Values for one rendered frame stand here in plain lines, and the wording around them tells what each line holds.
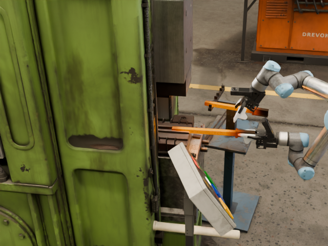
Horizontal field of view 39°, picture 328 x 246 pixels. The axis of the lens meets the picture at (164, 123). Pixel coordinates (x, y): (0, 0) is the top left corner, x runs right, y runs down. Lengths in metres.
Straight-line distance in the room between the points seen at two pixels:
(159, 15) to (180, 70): 0.27
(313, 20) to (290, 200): 2.73
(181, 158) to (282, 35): 4.04
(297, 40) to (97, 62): 4.12
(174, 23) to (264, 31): 3.82
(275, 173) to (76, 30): 2.40
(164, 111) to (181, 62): 0.66
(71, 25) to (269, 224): 2.11
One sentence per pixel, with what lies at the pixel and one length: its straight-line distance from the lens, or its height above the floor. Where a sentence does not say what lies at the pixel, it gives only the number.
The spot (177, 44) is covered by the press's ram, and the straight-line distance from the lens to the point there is 2.15.
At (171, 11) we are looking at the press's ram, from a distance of 2.11.
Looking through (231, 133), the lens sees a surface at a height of 1.01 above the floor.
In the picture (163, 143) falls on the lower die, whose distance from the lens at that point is 2.48.
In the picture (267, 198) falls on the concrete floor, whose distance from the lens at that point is 3.69.
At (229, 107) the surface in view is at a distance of 2.91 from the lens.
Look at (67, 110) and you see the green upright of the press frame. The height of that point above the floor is 1.30.
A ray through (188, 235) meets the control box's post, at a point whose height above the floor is 0.80.
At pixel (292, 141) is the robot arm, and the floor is 1.00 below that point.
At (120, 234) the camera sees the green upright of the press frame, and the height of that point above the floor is 0.54.
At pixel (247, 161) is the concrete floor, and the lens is 4.05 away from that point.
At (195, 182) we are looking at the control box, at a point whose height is 1.19.
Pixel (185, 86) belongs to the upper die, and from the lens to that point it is 2.29.
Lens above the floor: 2.34
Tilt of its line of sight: 31 degrees down
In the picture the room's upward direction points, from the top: 2 degrees counter-clockwise
